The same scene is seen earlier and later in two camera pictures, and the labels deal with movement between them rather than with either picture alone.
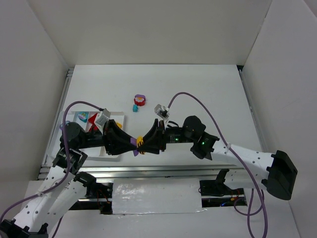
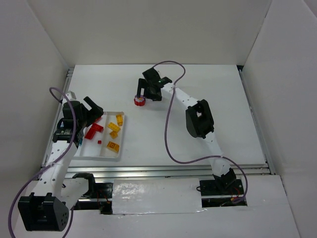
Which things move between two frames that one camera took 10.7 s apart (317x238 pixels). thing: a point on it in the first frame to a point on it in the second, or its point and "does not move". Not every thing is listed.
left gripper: [108, 137] to [87, 112]
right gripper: [161, 137] to [149, 89]
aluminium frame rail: [135, 173] does not move
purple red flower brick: [139, 99] does not move
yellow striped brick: [139, 140] to [120, 120]
